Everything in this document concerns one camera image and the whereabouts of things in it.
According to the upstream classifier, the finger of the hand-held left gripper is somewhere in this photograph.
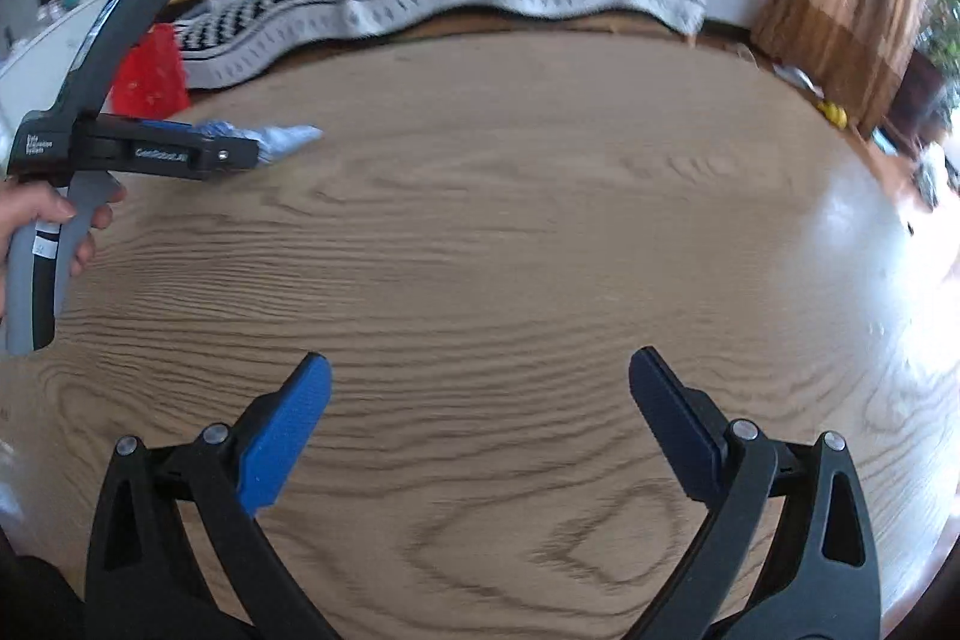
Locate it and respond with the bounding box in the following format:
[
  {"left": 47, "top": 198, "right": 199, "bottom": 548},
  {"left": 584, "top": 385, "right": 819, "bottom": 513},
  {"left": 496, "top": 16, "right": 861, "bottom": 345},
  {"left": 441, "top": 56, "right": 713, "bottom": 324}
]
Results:
[
  {"left": 135, "top": 117, "right": 207, "bottom": 140},
  {"left": 112, "top": 134, "right": 261, "bottom": 181}
]

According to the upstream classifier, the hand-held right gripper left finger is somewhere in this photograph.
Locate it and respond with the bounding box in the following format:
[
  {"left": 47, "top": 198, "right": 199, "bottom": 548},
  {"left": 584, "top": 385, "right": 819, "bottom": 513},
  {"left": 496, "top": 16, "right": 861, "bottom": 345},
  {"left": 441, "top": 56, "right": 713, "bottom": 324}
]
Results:
[{"left": 85, "top": 351, "right": 335, "bottom": 640}]

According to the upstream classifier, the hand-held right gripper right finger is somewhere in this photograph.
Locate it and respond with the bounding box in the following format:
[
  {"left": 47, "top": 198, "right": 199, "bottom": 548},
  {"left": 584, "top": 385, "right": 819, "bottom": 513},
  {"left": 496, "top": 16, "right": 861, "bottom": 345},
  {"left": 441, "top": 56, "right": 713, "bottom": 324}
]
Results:
[{"left": 628, "top": 346, "right": 882, "bottom": 640}]

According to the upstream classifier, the blue white wrapper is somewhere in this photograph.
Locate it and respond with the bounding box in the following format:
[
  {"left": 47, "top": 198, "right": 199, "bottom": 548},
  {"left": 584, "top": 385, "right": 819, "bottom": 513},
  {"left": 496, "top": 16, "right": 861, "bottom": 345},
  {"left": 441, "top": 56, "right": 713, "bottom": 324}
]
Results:
[{"left": 193, "top": 119, "right": 325, "bottom": 167}]

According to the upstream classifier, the person's left hand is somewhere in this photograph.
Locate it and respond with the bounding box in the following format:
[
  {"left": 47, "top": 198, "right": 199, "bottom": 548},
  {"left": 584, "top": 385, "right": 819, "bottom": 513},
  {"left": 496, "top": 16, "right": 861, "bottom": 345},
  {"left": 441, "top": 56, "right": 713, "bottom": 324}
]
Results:
[{"left": 0, "top": 175, "right": 127, "bottom": 320}]

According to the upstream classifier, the red plastic stool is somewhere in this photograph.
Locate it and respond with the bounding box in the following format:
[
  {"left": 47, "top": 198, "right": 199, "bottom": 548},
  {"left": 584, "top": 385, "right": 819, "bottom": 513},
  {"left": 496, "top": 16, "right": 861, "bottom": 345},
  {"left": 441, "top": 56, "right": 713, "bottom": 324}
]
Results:
[{"left": 111, "top": 23, "right": 190, "bottom": 116}]

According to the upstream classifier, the white cabinet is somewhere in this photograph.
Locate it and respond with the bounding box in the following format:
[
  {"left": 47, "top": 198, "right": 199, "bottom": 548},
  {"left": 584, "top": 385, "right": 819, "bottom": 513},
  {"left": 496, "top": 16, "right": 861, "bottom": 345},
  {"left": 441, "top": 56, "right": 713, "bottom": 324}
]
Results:
[{"left": 0, "top": 0, "right": 121, "bottom": 120}]

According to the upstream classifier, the person's dark clothing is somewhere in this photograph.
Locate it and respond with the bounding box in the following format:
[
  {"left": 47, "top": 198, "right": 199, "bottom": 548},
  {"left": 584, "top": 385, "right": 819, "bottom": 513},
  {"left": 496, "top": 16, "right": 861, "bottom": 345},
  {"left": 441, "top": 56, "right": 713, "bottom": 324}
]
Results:
[{"left": 0, "top": 554, "right": 87, "bottom": 640}]

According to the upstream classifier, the grey plastic bag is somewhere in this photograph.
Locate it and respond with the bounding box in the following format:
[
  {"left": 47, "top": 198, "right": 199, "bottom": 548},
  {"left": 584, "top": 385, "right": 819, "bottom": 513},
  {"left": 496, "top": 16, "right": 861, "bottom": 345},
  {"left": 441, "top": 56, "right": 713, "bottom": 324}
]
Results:
[{"left": 911, "top": 141, "right": 960, "bottom": 210}]

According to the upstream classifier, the white plastic floor wrapper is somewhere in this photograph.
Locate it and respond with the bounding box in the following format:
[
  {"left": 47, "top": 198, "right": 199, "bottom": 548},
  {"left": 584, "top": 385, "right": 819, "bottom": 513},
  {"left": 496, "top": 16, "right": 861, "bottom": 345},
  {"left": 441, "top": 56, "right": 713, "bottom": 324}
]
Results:
[{"left": 772, "top": 62, "right": 818, "bottom": 94}]

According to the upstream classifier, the potted plant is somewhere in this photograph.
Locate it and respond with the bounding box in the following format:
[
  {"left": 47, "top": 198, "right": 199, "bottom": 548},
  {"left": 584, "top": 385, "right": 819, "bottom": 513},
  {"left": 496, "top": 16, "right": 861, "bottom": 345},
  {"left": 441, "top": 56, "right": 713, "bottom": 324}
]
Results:
[{"left": 892, "top": 0, "right": 960, "bottom": 161}]

